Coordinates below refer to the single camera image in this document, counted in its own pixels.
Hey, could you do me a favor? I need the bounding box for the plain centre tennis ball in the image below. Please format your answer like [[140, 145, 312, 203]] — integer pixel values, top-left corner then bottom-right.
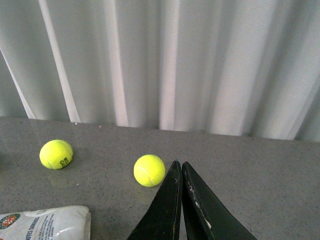
[[133, 154, 166, 188]]

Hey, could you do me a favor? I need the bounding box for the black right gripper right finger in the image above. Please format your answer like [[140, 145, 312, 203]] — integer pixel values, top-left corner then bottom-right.
[[182, 162, 256, 240]]

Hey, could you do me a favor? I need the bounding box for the tennis ball with green print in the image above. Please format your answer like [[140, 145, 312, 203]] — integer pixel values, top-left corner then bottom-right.
[[39, 139, 73, 170]]

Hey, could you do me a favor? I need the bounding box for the clear Wilson tennis ball can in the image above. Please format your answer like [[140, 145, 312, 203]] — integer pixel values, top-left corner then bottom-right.
[[0, 205, 91, 240]]

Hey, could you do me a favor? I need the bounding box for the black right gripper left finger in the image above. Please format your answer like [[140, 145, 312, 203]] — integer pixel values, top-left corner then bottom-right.
[[128, 160, 182, 240]]

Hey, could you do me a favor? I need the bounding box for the white pleated curtain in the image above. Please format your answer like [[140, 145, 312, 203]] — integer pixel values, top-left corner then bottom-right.
[[0, 0, 320, 142]]

